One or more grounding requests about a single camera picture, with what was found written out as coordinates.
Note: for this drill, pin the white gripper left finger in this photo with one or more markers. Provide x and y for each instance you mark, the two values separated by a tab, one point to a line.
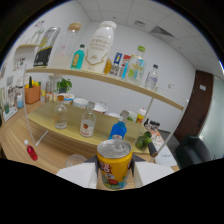
76	175

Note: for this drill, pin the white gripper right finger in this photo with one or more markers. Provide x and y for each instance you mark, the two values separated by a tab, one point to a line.
151	173

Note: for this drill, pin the yellow juice can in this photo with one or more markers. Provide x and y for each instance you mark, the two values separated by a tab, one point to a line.
113	166

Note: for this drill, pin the red liquid bottle white cap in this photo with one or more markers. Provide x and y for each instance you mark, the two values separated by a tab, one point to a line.
31	152

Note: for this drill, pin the green glass cup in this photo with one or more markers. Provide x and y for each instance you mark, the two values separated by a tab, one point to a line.
6	108

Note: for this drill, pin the clear drinking glass with ice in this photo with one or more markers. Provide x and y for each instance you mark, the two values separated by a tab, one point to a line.
75	160

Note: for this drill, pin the black cylindrical tool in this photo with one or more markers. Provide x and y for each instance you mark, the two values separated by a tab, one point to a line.
153	149

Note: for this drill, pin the white notebook on table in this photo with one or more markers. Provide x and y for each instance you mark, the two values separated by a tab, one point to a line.
165	153

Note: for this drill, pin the glass jar of limes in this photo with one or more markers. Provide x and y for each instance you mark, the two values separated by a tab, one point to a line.
141	141

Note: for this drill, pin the clear bottle red label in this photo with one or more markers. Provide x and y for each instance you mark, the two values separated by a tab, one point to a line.
87	125

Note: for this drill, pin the blue liquid bottle silver cap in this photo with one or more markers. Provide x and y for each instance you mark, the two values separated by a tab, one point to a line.
118	130

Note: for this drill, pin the white bowl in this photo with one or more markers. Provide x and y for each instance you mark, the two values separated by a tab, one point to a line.
80	102

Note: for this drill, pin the white blue food tub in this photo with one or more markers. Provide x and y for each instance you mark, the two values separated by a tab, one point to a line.
66	98

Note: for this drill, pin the brown door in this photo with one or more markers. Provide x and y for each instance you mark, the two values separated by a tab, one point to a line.
195	106

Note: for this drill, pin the white tray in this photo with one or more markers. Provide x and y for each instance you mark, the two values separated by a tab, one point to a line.
9	114

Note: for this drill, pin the green potted plant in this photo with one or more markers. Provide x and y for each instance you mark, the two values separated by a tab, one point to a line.
64	85

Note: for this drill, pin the light blue small bottle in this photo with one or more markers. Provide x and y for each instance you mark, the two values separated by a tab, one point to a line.
20	101

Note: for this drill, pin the clear bottle blue cap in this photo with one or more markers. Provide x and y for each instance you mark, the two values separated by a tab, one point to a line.
151	80

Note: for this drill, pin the amber honey bottle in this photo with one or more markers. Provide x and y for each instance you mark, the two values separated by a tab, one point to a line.
107	66

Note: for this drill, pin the teal liquid bottle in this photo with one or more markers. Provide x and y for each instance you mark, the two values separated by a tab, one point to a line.
77	60

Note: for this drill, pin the large glass jar cork lid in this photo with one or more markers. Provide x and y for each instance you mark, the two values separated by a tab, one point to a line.
65	53

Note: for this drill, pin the large white milk bottle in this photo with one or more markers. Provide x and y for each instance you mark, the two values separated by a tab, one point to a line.
98	46

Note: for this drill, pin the large ceiling air vent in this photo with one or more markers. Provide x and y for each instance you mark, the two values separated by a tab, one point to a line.
162	31

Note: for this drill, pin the small square ceiling vent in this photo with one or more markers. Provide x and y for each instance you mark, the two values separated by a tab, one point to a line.
139	23

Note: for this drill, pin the two-tier wooden shelf white frame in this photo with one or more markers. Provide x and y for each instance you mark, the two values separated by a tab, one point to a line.
43	117

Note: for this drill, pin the blue yellow wall poster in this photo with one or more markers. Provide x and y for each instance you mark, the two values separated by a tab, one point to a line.
116	64

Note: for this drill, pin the wooden wall shelf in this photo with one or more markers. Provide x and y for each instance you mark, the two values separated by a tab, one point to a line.
26	46

